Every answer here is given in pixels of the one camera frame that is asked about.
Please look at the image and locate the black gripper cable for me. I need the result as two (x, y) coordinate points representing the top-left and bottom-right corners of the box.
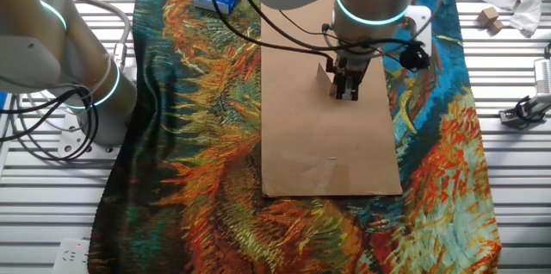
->
(232, 0), (417, 51)
(208, 0), (335, 62)

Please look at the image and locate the black base cable bundle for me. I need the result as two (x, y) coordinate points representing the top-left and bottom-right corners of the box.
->
(0, 86), (100, 163)

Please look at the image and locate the metal camera bracket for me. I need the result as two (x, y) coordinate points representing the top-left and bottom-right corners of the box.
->
(498, 95), (551, 131)

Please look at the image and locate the grey robot hose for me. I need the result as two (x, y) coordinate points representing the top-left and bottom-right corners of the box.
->
(71, 0), (133, 71)

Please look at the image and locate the brown cardboard sheet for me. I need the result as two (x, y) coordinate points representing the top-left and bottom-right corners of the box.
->
(260, 0), (404, 198)

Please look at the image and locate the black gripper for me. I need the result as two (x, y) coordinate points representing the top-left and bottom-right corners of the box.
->
(325, 53), (372, 102)

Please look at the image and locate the sunflower painting print cloth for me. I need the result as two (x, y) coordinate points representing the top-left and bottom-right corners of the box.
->
(87, 0), (503, 274)

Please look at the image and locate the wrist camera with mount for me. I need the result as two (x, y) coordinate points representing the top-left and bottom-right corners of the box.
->
(398, 4), (433, 72)

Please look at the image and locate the white power strip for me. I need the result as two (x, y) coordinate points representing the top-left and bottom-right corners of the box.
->
(51, 238), (91, 274)

